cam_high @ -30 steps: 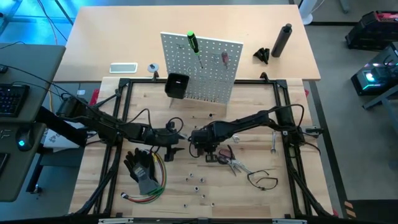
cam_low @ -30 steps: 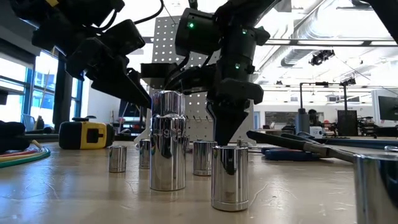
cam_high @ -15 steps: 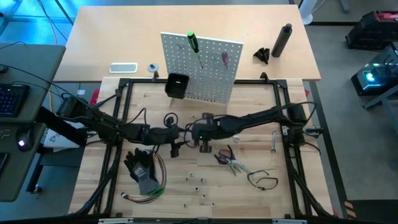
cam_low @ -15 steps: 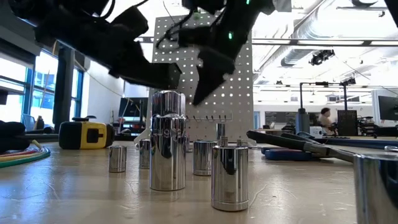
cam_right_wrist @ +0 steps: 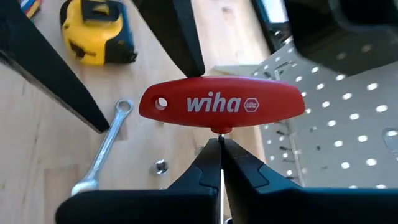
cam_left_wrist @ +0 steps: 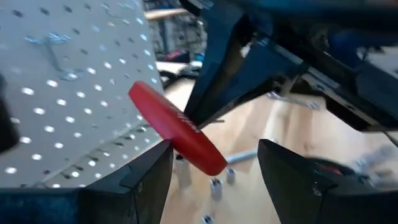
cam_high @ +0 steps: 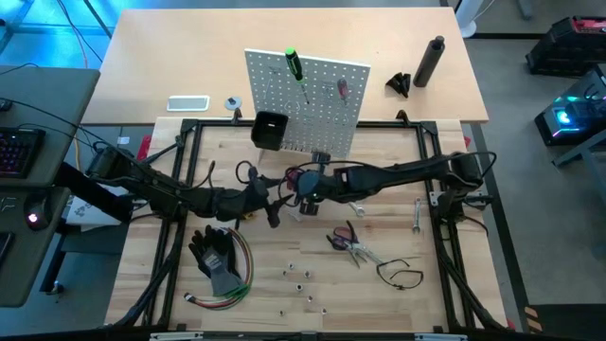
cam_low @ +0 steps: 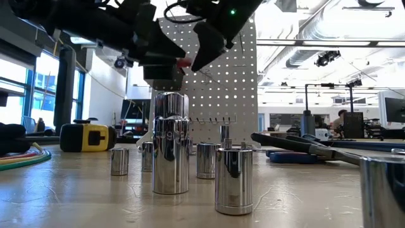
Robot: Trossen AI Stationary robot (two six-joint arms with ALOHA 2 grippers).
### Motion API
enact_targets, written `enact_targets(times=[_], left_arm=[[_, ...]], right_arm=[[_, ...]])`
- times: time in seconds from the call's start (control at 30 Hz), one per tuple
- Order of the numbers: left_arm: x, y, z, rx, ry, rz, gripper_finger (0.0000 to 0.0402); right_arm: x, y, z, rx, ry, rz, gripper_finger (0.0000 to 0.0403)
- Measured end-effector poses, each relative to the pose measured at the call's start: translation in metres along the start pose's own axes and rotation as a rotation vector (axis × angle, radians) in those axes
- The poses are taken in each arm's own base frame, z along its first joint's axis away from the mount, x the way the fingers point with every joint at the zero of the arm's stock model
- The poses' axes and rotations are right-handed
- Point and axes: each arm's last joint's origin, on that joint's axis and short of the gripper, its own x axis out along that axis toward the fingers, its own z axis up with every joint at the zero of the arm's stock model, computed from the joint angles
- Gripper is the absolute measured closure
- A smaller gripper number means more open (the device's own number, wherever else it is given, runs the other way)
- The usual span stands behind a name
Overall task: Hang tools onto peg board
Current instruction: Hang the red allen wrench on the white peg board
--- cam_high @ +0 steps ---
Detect grey desk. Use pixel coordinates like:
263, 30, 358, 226
0, 65, 101, 309

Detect black cable harness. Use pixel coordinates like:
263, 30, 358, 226
437, 224, 504, 331
107, 222, 184, 329

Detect computer case with lights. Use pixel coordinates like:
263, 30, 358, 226
533, 63, 606, 147

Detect black platform striped corner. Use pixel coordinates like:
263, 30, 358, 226
523, 302, 606, 341

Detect black keyboard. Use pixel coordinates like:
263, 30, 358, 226
0, 126, 47, 180

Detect green black screwdriver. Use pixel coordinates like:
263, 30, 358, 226
284, 46, 312, 105

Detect red green yellow wire bundle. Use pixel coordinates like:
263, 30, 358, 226
183, 226, 255, 312

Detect black safety glasses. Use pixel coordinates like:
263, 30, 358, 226
376, 258, 425, 292

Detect light wooden desk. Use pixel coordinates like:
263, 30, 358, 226
80, 7, 490, 125

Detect white perforated pegboard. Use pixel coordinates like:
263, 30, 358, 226
243, 47, 372, 160

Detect black crate red lid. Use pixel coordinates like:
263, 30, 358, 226
525, 15, 606, 78

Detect small black angular object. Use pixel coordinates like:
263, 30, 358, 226
384, 71, 412, 99

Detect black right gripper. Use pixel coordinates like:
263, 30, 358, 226
281, 150, 343, 217

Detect purple red handled scissors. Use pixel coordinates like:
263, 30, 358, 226
330, 225, 383, 265

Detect white box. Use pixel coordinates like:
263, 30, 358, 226
64, 187, 134, 228

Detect black plastic bin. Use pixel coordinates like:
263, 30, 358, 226
250, 111, 290, 152

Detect red T-handle hex key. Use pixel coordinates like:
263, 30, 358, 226
285, 168, 307, 193

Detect black aluminium frame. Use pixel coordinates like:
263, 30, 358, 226
106, 117, 511, 332

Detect black cylindrical bottle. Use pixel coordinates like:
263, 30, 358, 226
412, 35, 447, 89

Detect white pedestal base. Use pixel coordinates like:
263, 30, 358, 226
456, 0, 484, 39

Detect white metal bracket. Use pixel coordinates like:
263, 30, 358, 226
150, 332, 205, 341
415, 332, 469, 341

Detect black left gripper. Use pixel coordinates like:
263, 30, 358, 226
215, 165, 296, 230

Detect black computer mouse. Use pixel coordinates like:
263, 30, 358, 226
23, 196, 51, 232

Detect white rectangular phone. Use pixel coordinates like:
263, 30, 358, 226
166, 95, 211, 113

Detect black grey work glove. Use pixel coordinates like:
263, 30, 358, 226
187, 224, 245, 298

